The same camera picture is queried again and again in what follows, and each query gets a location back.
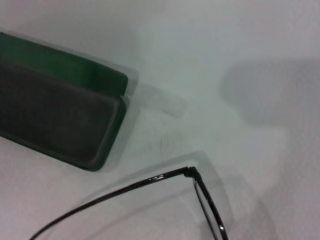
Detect black glasses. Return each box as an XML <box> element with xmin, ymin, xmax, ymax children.
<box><xmin>29</xmin><ymin>166</ymin><xmax>229</xmax><ymax>240</ymax></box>

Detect green glasses case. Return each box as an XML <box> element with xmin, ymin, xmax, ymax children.
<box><xmin>0</xmin><ymin>31</ymin><xmax>129</xmax><ymax>173</ymax></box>

